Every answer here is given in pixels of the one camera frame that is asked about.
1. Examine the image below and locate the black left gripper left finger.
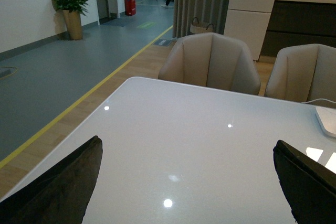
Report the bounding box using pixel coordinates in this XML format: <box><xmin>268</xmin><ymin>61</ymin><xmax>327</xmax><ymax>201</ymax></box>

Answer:
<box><xmin>1</xmin><ymin>136</ymin><xmax>102</xmax><ymax>223</ymax></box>

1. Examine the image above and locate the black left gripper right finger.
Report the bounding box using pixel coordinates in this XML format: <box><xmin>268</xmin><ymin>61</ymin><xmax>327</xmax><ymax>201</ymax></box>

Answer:
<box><xmin>273</xmin><ymin>140</ymin><xmax>335</xmax><ymax>223</ymax></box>

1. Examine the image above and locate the white flat device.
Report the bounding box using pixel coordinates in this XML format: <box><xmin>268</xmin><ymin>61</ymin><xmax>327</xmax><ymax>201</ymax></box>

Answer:
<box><xmin>315</xmin><ymin>106</ymin><xmax>335</xmax><ymax>137</ymax></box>

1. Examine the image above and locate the beige chair near right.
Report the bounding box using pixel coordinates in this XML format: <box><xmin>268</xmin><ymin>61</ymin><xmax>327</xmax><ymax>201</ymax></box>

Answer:
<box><xmin>264</xmin><ymin>44</ymin><xmax>335</xmax><ymax>109</ymax></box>

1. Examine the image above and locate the beige chair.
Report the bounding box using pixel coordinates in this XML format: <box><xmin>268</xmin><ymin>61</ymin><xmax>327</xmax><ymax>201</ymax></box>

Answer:
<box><xmin>158</xmin><ymin>33</ymin><xmax>261</xmax><ymax>95</ymax></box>
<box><xmin>264</xmin><ymin>44</ymin><xmax>335</xmax><ymax>109</ymax></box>

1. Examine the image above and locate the beige chair near left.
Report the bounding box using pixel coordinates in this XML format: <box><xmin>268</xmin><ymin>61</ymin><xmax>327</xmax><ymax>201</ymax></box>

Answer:
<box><xmin>158</xmin><ymin>33</ymin><xmax>261</xmax><ymax>95</ymax></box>

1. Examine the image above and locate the dark counter cabinet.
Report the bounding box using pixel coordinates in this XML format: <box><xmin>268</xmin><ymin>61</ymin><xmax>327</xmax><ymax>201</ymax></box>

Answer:
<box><xmin>260</xmin><ymin>0</ymin><xmax>335</xmax><ymax>57</ymax></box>

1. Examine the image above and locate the tan tall plant pot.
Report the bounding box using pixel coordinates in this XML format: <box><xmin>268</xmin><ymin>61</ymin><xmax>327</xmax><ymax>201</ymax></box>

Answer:
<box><xmin>62</xmin><ymin>10</ymin><xmax>83</xmax><ymax>40</ymax></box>

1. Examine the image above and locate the green potted plant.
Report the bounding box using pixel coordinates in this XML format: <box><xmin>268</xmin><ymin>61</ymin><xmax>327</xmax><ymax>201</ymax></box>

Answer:
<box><xmin>51</xmin><ymin>0</ymin><xmax>88</xmax><ymax>16</ymax></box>

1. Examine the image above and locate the white drawer cabinet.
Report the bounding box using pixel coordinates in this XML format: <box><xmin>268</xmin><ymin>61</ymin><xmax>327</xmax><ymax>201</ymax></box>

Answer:
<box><xmin>224</xmin><ymin>0</ymin><xmax>275</xmax><ymax>61</ymax></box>

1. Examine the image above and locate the red bin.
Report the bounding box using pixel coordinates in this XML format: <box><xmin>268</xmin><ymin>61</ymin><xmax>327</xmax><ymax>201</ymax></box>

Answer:
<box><xmin>124</xmin><ymin>0</ymin><xmax>136</xmax><ymax>16</ymax></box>

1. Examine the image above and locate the gray ribbed curtain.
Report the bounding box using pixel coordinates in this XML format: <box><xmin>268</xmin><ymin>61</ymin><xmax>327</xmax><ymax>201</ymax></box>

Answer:
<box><xmin>172</xmin><ymin>0</ymin><xmax>229</xmax><ymax>38</ymax></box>

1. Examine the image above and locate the white cable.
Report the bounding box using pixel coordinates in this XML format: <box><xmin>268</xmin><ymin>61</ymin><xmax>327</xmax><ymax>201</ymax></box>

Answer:
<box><xmin>300</xmin><ymin>98</ymin><xmax>336</xmax><ymax>104</ymax></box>

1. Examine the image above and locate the woven basket with handles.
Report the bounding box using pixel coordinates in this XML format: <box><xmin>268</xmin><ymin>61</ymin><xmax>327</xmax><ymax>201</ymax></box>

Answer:
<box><xmin>190</xmin><ymin>17</ymin><xmax>214</xmax><ymax>34</ymax></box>

